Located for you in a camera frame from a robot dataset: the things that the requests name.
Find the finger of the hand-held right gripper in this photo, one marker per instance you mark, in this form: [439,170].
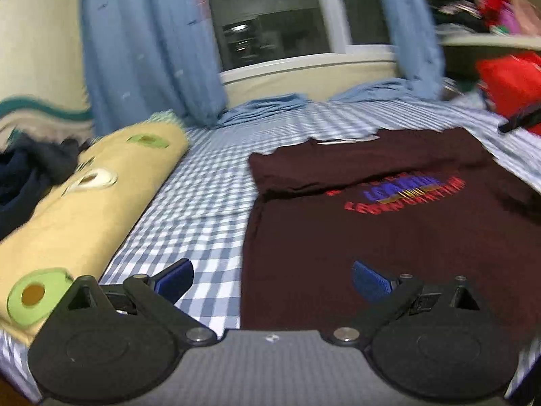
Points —
[522,120]

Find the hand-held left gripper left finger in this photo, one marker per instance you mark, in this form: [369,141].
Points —
[175,282]

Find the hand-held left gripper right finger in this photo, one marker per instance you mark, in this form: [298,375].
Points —
[371,284]

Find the maroon printed t-shirt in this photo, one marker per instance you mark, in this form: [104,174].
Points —
[338,241]

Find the cream shelf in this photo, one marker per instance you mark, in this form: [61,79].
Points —
[486,41]

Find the blue checkered bedsheet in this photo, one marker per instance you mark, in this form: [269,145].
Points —
[203,177]

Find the yellow avocado print blanket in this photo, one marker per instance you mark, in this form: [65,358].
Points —
[84,220]

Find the blue star print curtain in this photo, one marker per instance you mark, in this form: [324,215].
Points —
[412,29]
[148,42]

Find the green checked cloth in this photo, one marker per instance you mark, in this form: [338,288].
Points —
[167,116]

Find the dark clothing pile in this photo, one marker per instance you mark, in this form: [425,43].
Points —
[25,177]

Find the cream teal striped throw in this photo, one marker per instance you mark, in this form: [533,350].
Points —
[38,114]

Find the white framed window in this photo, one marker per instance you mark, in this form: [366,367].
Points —
[274,17]

